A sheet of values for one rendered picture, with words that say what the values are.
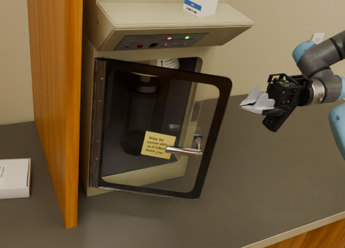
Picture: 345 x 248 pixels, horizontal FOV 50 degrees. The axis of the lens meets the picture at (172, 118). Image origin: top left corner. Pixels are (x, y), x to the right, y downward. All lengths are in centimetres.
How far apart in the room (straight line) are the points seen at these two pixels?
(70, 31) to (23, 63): 62
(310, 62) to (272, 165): 42
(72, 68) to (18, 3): 53
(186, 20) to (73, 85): 26
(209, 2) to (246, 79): 99
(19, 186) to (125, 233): 32
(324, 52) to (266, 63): 64
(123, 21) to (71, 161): 35
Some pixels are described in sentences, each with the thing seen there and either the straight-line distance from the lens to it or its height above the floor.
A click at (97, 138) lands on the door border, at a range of 95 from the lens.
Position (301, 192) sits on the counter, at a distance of 133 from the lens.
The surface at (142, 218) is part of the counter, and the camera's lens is 108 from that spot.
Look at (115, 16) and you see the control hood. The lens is 73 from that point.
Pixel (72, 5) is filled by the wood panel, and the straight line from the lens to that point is 69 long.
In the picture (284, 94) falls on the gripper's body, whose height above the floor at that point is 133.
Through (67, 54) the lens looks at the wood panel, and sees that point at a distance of 72.
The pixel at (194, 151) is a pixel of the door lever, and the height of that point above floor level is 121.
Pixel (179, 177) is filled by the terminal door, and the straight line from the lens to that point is 102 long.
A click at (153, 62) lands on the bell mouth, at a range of 94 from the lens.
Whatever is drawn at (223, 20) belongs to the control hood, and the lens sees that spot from 81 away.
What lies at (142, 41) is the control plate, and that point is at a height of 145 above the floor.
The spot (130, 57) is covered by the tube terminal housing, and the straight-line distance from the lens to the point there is 87.
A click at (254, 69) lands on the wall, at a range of 175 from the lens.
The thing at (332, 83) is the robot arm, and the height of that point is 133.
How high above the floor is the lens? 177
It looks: 34 degrees down
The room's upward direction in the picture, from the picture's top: 11 degrees clockwise
